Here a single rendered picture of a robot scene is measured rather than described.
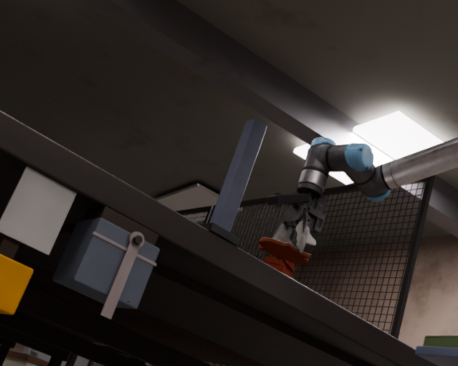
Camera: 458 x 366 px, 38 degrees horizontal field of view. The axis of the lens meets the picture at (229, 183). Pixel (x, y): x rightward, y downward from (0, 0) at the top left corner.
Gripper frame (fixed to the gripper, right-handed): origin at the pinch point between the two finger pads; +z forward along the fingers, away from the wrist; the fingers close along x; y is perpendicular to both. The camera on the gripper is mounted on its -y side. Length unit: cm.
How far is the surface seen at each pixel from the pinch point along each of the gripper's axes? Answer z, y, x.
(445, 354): 20, 12, -47
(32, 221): 28, -71, -27
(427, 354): 20.2, 12.9, -42.3
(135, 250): 25, -52, -29
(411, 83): -198, 154, 134
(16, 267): 37, -70, -29
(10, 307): 43, -68, -29
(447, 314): -120, 361, 239
